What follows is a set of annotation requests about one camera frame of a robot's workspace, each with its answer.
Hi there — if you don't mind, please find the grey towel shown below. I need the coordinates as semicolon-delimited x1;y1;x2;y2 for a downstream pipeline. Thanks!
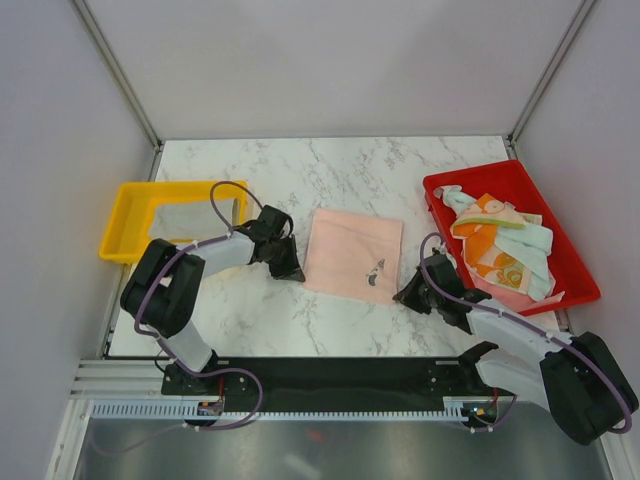
149;200;229;243

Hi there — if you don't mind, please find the left aluminium frame post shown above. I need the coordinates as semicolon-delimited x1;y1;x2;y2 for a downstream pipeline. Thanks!
69;0;163;151

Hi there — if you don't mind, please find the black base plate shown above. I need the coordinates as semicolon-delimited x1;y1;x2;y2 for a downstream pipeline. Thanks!
161;357;493;411

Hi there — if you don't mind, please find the aluminium frame rail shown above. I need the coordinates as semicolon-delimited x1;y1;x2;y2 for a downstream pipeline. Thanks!
69;357;616;399

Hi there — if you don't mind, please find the right aluminium frame post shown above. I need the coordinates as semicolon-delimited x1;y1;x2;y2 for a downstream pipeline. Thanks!
503;0;600;157

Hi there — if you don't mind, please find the aluminium frame post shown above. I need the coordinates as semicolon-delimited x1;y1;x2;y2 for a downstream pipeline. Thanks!
69;0;163;151
503;0;600;157

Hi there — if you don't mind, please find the red plastic tray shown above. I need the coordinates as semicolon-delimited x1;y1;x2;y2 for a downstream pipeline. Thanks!
422;159;601;318

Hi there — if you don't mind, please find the pink towel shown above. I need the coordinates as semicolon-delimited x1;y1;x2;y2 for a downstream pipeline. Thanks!
304;208;403;305

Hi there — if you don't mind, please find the mint green towel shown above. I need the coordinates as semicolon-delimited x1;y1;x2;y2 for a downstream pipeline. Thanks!
432;184;556;303

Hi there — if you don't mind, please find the slotted cable duct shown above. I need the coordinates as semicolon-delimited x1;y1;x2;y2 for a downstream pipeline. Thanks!
91;398;496;422

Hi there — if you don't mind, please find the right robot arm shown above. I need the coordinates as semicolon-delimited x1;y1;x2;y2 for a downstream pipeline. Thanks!
394;253;639;445

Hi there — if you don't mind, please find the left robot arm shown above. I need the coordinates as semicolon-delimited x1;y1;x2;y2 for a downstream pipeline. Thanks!
120;205;305;394

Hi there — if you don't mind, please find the yellow plastic tray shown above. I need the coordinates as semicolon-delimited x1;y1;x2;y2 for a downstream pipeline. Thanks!
99;180;253;264

